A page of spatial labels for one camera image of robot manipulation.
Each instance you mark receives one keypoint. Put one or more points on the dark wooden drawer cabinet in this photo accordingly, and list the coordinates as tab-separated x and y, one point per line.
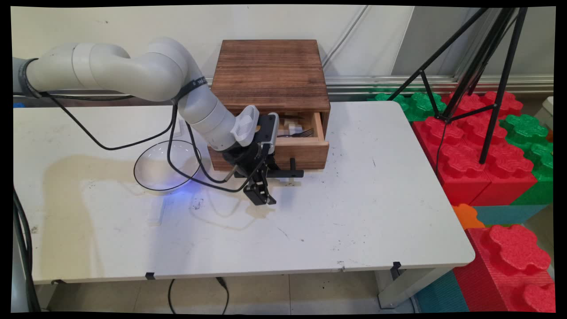
270	75

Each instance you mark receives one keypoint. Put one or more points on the aluminium wall rail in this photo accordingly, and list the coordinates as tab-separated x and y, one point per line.
376	84

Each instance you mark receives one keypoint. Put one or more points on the metal fork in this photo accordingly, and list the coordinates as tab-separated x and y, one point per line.
301	132

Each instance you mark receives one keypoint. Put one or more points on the small white rectangular block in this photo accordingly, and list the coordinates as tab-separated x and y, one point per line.
156	215

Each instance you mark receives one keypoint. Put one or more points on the white object at edge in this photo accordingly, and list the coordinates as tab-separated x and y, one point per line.
547	110

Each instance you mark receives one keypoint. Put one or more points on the black tripod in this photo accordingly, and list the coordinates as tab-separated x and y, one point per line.
480	66

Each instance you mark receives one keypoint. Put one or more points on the large red foam block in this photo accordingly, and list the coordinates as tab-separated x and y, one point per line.
465	164

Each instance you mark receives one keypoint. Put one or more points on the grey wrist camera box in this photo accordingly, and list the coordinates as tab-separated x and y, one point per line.
269	133

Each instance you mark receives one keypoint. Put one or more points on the white plate with black rim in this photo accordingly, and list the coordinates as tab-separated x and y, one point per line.
153	173

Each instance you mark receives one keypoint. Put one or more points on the teal foam block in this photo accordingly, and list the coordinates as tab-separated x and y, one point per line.
440	294
505	215

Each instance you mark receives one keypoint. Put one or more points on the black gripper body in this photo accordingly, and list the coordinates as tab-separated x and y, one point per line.
248	161

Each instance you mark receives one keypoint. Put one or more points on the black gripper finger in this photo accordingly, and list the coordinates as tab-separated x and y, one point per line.
274	171
259	192

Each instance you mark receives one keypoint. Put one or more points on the white table leg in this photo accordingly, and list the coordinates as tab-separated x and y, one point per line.
398	288

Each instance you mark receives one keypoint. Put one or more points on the orange foam block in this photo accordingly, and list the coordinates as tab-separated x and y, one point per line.
467	217

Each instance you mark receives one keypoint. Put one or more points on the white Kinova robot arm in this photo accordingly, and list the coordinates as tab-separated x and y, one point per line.
146	73

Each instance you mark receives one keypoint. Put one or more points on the green foam block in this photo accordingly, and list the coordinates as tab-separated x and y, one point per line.
418	106
538	150

